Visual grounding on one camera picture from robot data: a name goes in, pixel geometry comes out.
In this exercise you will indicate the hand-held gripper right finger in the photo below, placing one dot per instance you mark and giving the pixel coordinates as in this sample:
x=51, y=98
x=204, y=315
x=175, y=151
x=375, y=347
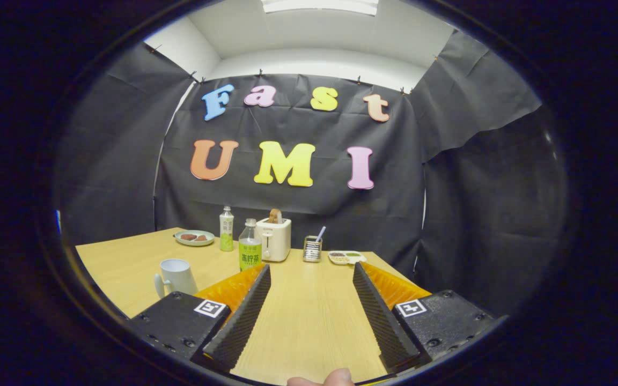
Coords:
x=381, y=321

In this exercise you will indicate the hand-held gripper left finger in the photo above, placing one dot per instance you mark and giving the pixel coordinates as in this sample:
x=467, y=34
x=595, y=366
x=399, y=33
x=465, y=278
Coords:
x=239, y=327

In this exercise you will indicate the clear juice bottle green label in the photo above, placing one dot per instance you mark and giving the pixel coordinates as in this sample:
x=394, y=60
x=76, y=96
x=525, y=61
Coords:
x=250, y=257

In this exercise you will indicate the white cup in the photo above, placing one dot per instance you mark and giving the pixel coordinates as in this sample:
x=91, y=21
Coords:
x=177, y=279

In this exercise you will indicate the slim white-capped green bottle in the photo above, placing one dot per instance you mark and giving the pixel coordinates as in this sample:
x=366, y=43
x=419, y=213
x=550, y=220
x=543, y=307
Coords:
x=227, y=233

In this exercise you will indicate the wooden table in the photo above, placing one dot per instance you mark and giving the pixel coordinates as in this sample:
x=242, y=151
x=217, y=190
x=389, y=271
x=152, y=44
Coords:
x=309, y=321

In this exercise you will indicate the white divided dish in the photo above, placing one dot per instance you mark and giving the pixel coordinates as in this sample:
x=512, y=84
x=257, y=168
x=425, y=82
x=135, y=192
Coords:
x=346, y=258

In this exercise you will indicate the cream toaster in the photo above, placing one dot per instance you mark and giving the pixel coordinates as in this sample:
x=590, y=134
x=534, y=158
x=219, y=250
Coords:
x=277, y=241

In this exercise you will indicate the pale green plate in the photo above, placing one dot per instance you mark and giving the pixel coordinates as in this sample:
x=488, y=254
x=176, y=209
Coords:
x=193, y=243

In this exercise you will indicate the purple spoon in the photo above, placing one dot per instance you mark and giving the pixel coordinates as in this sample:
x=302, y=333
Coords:
x=321, y=233

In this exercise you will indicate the bread slice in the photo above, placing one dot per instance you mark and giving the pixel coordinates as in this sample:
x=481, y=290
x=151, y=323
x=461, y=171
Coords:
x=275, y=216

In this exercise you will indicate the ceiling light panel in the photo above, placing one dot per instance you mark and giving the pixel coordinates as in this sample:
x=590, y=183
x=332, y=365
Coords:
x=319, y=5

